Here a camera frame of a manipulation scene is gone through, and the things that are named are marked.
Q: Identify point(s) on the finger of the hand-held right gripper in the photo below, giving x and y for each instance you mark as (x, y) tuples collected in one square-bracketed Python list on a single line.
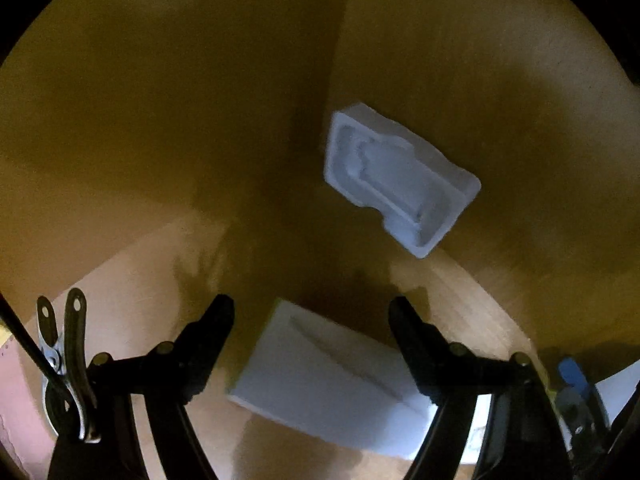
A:
[(572, 375)]

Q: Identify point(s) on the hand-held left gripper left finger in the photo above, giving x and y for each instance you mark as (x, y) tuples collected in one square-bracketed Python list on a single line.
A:
[(215, 330)]

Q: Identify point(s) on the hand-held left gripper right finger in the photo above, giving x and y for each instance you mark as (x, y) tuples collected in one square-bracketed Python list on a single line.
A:
[(412, 332)]

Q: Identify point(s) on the white foam block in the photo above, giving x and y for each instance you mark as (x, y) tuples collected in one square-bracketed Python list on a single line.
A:
[(310, 370)]

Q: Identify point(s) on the white sheet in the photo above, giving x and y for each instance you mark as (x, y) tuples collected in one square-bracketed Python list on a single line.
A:
[(617, 392)]

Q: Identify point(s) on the metal spring clip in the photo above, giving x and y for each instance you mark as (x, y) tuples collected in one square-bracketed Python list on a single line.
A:
[(75, 350)]

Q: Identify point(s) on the white molded packaging tray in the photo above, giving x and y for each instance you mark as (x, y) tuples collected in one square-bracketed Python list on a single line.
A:
[(390, 175)]

